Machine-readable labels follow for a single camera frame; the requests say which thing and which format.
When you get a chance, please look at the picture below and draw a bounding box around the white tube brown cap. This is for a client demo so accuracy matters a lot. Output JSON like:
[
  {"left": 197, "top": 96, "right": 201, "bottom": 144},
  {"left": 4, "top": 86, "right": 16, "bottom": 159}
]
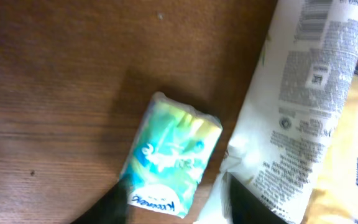
[{"left": 197, "top": 0, "right": 358, "bottom": 224}]

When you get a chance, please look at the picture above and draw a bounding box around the yellow white wipes bag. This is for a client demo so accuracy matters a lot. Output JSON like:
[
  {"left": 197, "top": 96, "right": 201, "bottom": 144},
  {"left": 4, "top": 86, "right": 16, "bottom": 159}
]
[{"left": 303, "top": 70, "right": 358, "bottom": 224}]

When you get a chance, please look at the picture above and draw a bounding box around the green tissue pack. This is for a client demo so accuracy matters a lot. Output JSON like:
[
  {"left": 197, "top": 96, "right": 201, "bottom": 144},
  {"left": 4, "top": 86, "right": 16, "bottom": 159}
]
[{"left": 120, "top": 92, "right": 223, "bottom": 218}]

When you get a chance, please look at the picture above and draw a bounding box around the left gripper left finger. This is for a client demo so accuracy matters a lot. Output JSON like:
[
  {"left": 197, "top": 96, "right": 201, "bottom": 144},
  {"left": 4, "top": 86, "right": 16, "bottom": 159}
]
[{"left": 71, "top": 179, "right": 129, "bottom": 224}]

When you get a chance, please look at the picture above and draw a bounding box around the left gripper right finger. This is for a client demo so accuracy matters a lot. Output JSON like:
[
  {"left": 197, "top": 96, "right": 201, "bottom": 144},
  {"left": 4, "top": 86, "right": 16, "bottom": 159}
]
[{"left": 229, "top": 175, "right": 287, "bottom": 224}]

